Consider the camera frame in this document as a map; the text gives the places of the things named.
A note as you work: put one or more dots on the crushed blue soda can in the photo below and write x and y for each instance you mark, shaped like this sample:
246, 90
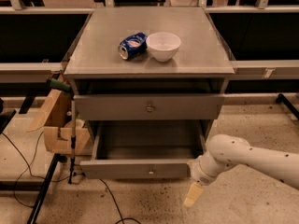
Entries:
132, 46

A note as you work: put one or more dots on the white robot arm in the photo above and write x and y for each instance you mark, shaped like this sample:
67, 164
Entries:
224, 152

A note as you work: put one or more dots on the grey drawer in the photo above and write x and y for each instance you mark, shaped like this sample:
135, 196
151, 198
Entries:
149, 106
146, 149

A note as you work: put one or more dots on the grey top drawer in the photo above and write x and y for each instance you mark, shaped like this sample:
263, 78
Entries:
149, 106

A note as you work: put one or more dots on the black stand foot right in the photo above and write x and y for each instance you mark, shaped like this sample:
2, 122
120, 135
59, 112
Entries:
281, 99

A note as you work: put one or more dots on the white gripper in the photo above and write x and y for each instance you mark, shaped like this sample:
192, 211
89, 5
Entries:
200, 174

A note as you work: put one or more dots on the green handled pole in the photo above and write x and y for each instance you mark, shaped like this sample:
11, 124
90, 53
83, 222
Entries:
66, 89

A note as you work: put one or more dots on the cardboard box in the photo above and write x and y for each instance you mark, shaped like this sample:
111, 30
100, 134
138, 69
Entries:
52, 118

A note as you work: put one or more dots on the white bowl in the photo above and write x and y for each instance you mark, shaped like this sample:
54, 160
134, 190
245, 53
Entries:
163, 46

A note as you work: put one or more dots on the grey drawer cabinet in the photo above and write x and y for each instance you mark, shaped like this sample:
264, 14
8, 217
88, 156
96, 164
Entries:
201, 65

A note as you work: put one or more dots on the black metal stand leg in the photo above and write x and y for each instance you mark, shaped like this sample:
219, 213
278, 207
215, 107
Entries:
44, 189

